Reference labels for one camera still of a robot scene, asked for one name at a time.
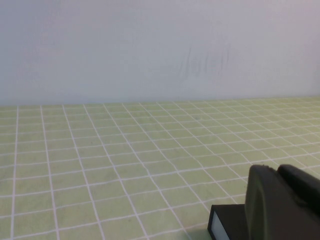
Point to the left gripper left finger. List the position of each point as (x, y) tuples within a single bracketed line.
[(270, 212)]

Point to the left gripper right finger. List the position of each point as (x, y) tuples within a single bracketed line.
[(305, 190)]

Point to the green checkered tablecloth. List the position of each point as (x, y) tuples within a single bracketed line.
[(100, 162)]

